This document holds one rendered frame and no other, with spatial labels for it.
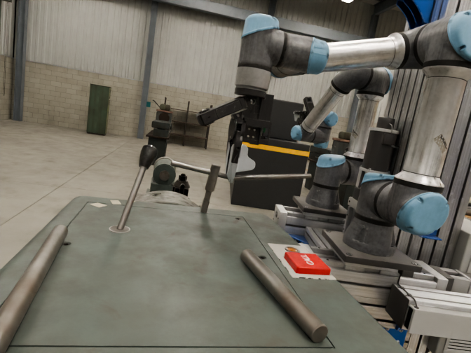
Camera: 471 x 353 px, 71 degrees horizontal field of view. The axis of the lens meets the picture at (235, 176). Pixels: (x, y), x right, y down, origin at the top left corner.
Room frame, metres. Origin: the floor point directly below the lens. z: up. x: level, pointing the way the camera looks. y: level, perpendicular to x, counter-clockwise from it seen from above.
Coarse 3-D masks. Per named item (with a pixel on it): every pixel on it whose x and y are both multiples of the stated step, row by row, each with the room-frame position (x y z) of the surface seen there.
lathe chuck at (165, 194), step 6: (150, 192) 0.95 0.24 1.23; (156, 192) 0.94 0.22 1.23; (162, 192) 0.94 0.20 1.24; (168, 192) 0.95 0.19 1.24; (174, 192) 0.96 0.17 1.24; (138, 198) 0.91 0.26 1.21; (144, 198) 0.89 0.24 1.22; (150, 198) 0.88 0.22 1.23; (156, 198) 0.87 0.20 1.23; (168, 198) 0.88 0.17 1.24; (174, 198) 0.89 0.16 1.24; (180, 198) 0.91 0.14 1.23; (186, 198) 0.95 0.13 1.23; (192, 204) 0.92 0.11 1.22
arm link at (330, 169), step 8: (320, 160) 1.46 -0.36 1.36; (328, 160) 1.43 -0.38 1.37; (336, 160) 1.42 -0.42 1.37; (344, 160) 1.45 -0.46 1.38; (320, 168) 1.45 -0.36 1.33; (328, 168) 1.43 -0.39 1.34; (336, 168) 1.42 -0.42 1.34; (344, 168) 1.45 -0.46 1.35; (320, 176) 1.44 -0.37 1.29; (328, 176) 1.42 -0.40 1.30; (336, 176) 1.43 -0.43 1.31; (344, 176) 1.45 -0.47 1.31; (328, 184) 1.42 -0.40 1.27; (336, 184) 1.43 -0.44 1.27
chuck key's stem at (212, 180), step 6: (210, 168) 0.75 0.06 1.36; (216, 168) 0.74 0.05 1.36; (210, 174) 0.74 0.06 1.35; (216, 174) 0.74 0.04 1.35; (210, 180) 0.74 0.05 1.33; (216, 180) 0.74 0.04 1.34; (210, 186) 0.74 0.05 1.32; (210, 192) 0.74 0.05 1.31; (204, 198) 0.74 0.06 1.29; (204, 204) 0.74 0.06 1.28; (204, 210) 0.74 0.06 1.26
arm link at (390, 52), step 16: (400, 32) 0.95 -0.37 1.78; (416, 32) 0.92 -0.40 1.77; (336, 48) 0.90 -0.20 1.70; (352, 48) 0.90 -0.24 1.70; (368, 48) 0.91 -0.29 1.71; (384, 48) 0.92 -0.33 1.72; (400, 48) 0.92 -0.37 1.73; (336, 64) 0.90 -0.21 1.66; (352, 64) 0.92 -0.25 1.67; (368, 64) 0.93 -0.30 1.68; (384, 64) 0.94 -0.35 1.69; (400, 64) 0.94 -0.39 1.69; (416, 64) 0.93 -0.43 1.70
